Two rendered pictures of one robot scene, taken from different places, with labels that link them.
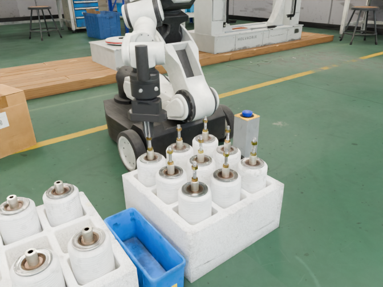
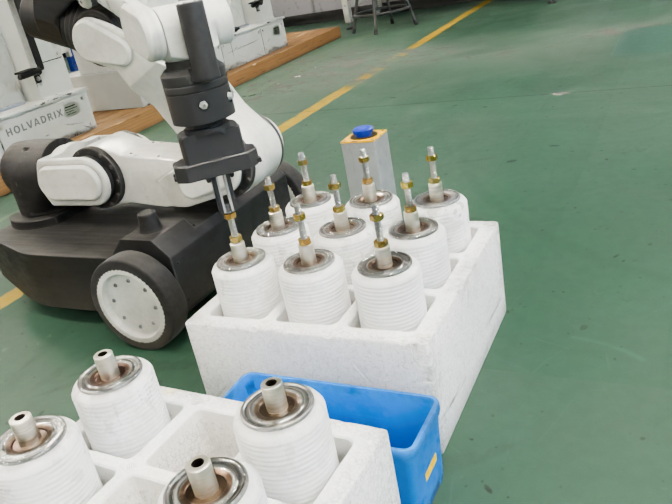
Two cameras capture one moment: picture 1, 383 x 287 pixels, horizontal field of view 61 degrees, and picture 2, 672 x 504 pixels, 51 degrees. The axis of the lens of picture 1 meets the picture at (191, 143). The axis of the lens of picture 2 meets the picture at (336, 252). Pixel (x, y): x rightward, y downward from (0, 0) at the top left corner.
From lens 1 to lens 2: 40 cm
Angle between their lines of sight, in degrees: 21
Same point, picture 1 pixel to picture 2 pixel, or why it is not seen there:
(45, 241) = (132, 491)
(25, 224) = (78, 468)
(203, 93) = (253, 125)
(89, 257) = (309, 432)
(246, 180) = not seen: hidden behind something
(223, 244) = (461, 358)
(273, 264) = (548, 363)
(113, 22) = not seen: outside the picture
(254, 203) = (477, 263)
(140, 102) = (203, 135)
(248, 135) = (381, 172)
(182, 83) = not seen: hidden behind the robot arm
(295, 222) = (526, 295)
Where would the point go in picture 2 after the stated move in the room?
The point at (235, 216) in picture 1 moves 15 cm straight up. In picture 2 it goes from (464, 295) to (453, 200)
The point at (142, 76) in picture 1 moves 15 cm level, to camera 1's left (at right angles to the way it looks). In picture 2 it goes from (209, 67) to (91, 98)
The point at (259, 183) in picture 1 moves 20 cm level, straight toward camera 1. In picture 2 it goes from (464, 230) to (524, 279)
